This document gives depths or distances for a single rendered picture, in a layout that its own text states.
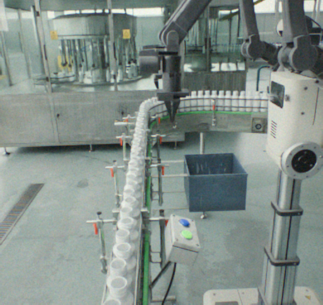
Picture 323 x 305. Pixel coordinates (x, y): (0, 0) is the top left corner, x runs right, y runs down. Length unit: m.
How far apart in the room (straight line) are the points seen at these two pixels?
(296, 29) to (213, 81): 5.50
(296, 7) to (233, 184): 1.00
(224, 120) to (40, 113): 2.85
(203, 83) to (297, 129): 5.28
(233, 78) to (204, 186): 4.98
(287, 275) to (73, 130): 3.73
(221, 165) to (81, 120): 3.01
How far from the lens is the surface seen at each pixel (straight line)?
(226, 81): 6.55
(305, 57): 1.03
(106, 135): 4.70
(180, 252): 0.94
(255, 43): 1.45
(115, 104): 4.57
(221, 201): 1.79
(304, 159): 1.33
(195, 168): 2.01
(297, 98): 1.23
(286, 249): 1.58
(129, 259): 0.84
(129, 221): 0.95
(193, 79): 6.44
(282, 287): 1.70
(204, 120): 2.85
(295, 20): 1.05
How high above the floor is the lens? 1.67
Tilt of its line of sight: 19 degrees down
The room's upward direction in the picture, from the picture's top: 2 degrees counter-clockwise
